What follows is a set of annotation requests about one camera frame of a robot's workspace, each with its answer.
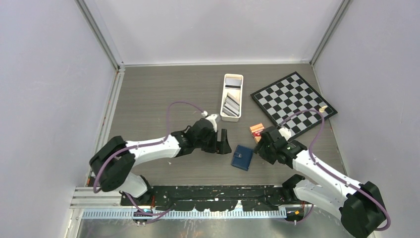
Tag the black white chessboard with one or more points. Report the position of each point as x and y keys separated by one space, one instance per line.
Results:
x=290 y=95

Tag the red orange card pack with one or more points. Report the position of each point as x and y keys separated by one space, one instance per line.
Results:
x=256 y=130

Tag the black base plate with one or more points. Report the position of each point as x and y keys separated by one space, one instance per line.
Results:
x=214 y=197

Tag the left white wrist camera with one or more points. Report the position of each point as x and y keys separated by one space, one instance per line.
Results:
x=212 y=118

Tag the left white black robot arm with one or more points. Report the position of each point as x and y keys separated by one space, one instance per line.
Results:
x=113 y=163

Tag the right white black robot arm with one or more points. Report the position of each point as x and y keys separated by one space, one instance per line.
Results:
x=358 y=206

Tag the beige chess piece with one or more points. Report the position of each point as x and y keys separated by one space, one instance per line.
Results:
x=322 y=109

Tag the aluminium frame rail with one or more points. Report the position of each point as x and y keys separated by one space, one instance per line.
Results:
x=84 y=197

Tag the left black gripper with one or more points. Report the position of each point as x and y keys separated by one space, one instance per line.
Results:
x=221 y=147

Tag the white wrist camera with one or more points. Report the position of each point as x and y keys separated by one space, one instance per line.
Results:
x=212 y=118
x=286 y=133

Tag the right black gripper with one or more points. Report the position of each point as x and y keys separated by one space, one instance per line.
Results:
x=260 y=148

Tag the silver card at tray end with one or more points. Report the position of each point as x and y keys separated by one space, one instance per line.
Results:
x=233 y=82

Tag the white plastic tray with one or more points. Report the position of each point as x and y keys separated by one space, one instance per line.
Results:
x=236 y=92

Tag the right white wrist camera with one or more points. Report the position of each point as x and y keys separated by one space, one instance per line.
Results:
x=286 y=133

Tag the grey cards in tray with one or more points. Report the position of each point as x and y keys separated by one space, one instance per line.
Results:
x=231 y=106

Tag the blue card holder wallet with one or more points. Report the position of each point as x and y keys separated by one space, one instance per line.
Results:
x=242 y=157

